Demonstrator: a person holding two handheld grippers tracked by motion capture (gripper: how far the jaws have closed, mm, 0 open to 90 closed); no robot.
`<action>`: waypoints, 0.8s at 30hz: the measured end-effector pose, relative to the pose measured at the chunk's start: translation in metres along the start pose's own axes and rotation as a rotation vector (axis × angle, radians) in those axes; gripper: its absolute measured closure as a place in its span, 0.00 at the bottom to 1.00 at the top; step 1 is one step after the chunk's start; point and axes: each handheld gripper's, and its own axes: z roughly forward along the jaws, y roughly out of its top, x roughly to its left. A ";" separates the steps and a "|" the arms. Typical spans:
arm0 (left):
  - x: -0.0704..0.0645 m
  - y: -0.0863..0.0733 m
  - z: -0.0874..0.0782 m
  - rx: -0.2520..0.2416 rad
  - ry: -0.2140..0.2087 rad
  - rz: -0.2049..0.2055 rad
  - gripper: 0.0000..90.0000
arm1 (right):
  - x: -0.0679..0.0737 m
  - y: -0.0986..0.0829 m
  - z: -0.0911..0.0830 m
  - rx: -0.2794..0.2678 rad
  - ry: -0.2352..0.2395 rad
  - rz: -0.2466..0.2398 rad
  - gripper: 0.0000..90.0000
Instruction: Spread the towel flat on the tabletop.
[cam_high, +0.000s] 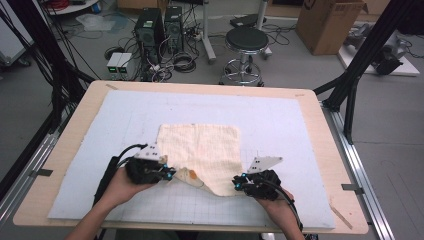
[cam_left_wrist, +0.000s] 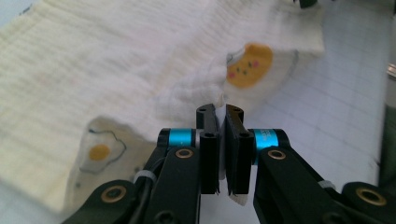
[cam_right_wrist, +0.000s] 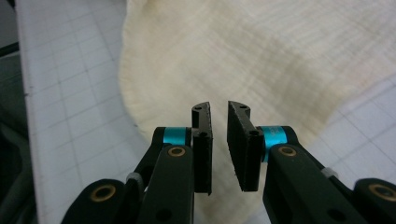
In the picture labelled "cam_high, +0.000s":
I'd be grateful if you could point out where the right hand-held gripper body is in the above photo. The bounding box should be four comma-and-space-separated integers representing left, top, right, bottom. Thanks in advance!
240, 155, 284, 202

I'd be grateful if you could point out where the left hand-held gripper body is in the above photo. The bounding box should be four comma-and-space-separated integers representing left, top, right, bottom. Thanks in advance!
124, 142, 168, 186

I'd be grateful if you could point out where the cream printed cloth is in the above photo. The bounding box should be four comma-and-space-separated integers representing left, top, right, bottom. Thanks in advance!
156, 123, 245, 198

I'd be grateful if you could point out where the person's right hand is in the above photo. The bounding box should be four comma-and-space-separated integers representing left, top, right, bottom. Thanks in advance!
256, 188, 297, 225

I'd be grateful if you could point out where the person's left hand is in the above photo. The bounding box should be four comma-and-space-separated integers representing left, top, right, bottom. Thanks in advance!
99, 166, 158, 208

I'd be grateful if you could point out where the white foam mat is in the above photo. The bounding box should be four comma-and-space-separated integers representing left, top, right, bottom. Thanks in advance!
47, 89, 336, 230

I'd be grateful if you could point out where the thin wooden strip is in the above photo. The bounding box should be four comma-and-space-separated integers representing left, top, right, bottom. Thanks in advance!
328, 199, 354, 231

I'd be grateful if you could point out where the grey bench power supply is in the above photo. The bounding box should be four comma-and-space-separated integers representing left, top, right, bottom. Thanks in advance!
116, 52, 134, 81
106, 52, 124, 81

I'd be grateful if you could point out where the white stand leg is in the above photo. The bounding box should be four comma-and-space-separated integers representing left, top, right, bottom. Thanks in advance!
255, 0, 273, 61
199, 0, 218, 65

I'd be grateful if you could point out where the black round stool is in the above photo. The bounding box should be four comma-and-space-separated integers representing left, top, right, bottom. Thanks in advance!
218, 26, 271, 88

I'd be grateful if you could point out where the wide black computer tower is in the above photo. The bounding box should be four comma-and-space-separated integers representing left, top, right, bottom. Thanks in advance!
133, 7, 166, 66

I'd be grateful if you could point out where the narrow black computer tower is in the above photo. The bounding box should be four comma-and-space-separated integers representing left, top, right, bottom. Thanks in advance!
163, 5, 185, 55

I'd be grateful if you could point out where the clear plastic bag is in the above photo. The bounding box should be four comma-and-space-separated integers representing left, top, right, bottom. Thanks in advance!
75, 13, 128, 33

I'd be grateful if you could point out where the flat black device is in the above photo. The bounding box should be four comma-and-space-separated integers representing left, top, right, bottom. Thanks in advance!
229, 13, 268, 29

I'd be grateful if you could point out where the brown cardboard box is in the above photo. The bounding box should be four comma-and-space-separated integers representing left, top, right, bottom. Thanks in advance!
295, 0, 368, 57

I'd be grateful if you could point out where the white round table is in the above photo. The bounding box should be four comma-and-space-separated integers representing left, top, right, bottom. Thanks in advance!
45, 0, 102, 16

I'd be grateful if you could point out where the grey and black machine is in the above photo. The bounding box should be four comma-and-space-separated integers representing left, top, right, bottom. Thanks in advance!
343, 22, 415, 76

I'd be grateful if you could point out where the white board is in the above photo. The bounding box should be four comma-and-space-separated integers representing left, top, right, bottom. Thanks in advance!
337, 44, 421, 78

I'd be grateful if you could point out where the grey panel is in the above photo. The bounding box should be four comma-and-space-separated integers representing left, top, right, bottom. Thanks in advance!
0, 0, 35, 67

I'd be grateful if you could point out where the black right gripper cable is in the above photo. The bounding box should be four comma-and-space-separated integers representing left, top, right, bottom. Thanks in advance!
255, 177, 305, 233

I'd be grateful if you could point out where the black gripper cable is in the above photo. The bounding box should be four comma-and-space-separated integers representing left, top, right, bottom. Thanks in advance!
92, 143, 149, 207
255, 177, 305, 233

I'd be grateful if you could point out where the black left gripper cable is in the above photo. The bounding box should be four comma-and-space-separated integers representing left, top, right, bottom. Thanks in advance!
92, 143, 149, 207

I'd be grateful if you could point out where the grey metal bracket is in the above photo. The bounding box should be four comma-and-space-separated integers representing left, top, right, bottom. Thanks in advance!
28, 168, 54, 178
341, 183, 365, 196

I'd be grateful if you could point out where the aluminium rail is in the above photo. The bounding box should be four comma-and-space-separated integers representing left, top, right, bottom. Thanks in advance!
0, 132, 60, 228
320, 100, 397, 240

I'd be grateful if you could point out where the coiled black cable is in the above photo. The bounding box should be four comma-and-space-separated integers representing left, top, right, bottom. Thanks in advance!
171, 52, 198, 74

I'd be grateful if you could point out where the black metal frame with cables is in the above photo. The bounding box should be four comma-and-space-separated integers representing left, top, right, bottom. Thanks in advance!
0, 0, 97, 135

